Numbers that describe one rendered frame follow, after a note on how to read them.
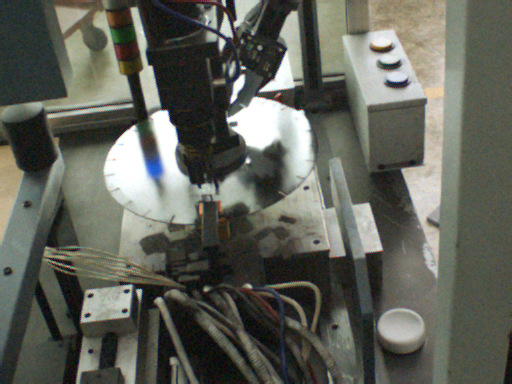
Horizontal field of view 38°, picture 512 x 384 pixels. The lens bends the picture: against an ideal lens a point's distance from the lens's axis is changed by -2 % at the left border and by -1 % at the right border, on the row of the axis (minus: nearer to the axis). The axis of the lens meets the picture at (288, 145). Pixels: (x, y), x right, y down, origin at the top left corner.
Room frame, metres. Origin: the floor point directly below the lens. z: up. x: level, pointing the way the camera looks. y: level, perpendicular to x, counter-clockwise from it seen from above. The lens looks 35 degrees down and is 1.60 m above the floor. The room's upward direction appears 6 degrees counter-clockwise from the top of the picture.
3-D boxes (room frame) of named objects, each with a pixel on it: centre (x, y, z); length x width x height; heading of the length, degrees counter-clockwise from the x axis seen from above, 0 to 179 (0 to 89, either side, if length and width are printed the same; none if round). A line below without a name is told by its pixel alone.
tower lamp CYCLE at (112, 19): (1.21, 0.27, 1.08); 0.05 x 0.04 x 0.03; 92
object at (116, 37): (1.21, 0.27, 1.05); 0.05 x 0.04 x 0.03; 92
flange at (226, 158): (0.95, 0.12, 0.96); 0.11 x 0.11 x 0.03
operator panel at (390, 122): (1.26, -0.19, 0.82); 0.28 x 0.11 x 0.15; 2
